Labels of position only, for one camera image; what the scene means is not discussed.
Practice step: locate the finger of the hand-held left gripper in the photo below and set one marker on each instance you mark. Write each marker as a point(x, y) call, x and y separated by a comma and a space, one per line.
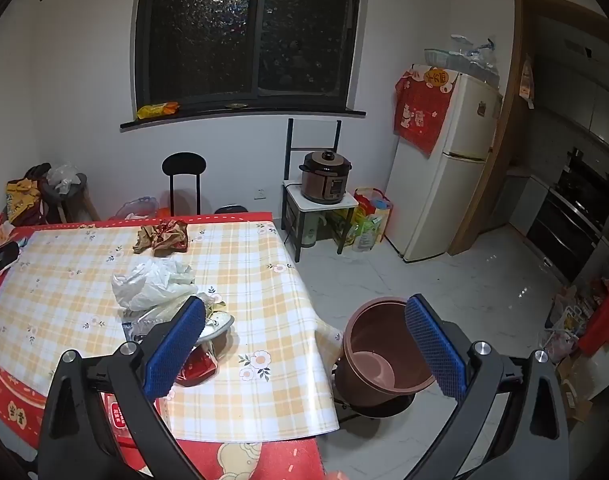
point(2, 256)

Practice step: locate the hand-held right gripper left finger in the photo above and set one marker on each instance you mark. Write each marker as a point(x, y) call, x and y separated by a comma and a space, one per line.
point(177, 345)

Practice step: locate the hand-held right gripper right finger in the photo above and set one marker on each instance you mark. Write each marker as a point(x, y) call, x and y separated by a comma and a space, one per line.
point(434, 350)

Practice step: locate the clear plastic container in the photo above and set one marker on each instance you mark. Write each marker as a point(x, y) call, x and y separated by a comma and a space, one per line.
point(139, 327)

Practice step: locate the white plastic bag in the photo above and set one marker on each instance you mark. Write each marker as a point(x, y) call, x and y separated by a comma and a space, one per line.
point(149, 285)

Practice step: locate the brown plastic bin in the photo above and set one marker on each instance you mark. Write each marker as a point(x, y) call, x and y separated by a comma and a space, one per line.
point(369, 375)

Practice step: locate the brown wrapper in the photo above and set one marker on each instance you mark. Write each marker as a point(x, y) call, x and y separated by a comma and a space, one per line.
point(164, 240)

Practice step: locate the yellow printed bag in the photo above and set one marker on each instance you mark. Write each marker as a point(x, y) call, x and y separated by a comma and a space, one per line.
point(22, 202)

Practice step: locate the cluttered chair with bags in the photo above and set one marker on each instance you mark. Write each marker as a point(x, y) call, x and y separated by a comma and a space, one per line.
point(77, 200)

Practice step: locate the yellow checkered tablecloth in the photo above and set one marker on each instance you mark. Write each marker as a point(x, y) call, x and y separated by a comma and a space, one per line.
point(264, 310)

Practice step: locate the crumpled clear plastic bag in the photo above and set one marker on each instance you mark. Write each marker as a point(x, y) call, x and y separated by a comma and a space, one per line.
point(62, 177)

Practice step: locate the pile of white plastic bags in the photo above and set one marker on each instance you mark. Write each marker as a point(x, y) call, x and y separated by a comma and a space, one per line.
point(564, 320)

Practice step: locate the colourful shopping bag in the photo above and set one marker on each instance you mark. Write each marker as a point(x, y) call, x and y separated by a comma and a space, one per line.
point(372, 225)

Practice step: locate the clear bag with blue print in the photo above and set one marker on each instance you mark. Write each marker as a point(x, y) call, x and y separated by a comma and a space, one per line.
point(137, 208)

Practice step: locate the table with checked tablecloth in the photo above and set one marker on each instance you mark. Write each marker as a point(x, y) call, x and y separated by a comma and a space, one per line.
point(264, 460)

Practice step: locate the black round stool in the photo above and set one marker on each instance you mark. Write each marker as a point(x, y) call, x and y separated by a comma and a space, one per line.
point(232, 208)

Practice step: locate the flattened cardboard box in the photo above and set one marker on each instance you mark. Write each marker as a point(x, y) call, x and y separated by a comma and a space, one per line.
point(577, 390)

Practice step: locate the green carton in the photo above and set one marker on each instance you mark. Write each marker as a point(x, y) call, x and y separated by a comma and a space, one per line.
point(342, 220)

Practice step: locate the cream refrigerator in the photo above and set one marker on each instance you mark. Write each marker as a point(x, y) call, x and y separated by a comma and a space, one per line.
point(449, 185)

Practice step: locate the red hanging cloth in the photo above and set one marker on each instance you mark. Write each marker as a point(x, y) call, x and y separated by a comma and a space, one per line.
point(602, 320)

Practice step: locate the green kettle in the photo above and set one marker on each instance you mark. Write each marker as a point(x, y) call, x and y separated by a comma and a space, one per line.
point(312, 230)

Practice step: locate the white kitchen cabinet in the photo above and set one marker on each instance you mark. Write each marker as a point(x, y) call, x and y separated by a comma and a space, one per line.
point(529, 200)

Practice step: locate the black rack with white top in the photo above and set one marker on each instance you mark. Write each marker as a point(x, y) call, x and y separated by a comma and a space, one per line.
point(329, 205)

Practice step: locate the black round-back chair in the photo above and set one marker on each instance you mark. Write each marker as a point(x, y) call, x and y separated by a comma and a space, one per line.
point(184, 162)

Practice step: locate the black built-in oven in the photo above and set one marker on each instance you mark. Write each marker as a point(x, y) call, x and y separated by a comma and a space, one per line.
point(569, 220)

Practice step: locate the brown pressure cooker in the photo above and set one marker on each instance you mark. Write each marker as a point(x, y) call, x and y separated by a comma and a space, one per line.
point(324, 180)

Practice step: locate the yellow snack packet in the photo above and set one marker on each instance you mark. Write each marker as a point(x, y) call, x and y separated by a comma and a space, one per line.
point(157, 110)

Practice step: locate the red printed cloth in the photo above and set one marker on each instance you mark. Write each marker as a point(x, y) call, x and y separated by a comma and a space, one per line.
point(419, 115)

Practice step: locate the small brass window latch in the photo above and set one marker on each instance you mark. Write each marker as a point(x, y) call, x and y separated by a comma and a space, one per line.
point(236, 105)

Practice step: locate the black window sill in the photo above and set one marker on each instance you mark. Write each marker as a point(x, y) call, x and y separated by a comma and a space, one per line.
point(284, 116)

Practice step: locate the hanging orange packet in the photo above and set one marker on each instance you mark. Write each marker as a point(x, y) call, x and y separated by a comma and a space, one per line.
point(527, 82)

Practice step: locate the clear plastic bag bundle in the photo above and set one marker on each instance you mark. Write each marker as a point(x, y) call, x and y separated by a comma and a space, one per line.
point(477, 62)

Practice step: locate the clear plastic basin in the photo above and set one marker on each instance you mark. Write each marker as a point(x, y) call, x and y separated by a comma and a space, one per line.
point(439, 57)

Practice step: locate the dark window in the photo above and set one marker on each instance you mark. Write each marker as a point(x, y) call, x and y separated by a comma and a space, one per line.
point(199, 35)

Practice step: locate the wooden door frame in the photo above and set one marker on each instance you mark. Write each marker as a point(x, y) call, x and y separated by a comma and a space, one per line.
point(504, 135)

